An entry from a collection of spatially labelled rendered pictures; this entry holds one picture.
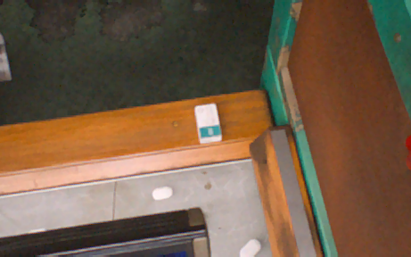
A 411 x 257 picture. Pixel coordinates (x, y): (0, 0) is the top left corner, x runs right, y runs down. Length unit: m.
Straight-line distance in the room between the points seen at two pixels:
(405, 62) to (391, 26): 0.03
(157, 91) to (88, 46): 0.30
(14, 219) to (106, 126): 0.21
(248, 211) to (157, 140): 0.19
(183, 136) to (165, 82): 0.96
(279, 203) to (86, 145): 0.33
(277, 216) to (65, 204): 0.34
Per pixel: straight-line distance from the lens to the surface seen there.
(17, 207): 0.94
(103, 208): 0.90
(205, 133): 0.89
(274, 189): 0.80
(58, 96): 1.89
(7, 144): 0.96
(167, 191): 0.88
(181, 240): 0.49
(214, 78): 1.86
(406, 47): 0.44
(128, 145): 0.91
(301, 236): 0.76
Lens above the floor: 1.59
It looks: 64 degrees down
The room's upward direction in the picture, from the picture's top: straight up
